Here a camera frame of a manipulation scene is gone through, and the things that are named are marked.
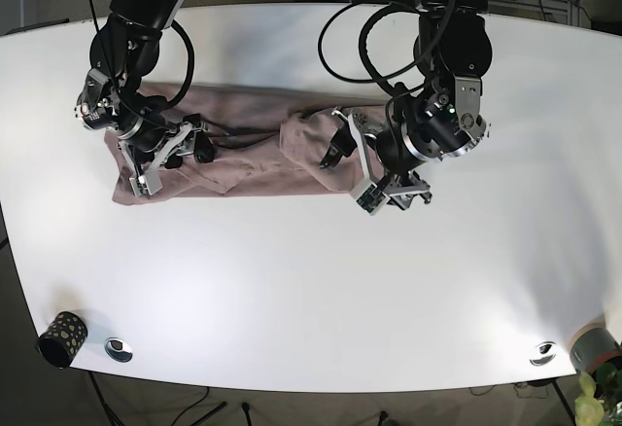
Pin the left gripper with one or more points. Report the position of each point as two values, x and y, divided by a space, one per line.
380 185

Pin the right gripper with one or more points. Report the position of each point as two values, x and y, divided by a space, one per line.
143 153

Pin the dusty pink garment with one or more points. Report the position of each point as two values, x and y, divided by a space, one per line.
268 142

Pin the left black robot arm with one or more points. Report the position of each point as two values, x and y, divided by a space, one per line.
435 120

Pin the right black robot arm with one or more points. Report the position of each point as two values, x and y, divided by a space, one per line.
123 51

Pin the left silver table grommet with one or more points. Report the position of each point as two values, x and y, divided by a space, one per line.
118 350

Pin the silver table grommet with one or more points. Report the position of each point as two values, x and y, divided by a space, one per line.
118 350
543 353

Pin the black gold-dotted cup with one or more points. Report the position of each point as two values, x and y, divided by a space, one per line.
62 340

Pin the right silver table grommet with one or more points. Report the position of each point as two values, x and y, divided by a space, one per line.
543 353

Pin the grey flower pot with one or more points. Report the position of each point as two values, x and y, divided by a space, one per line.
592 346

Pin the green potted plant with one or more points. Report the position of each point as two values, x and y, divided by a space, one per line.
599 401

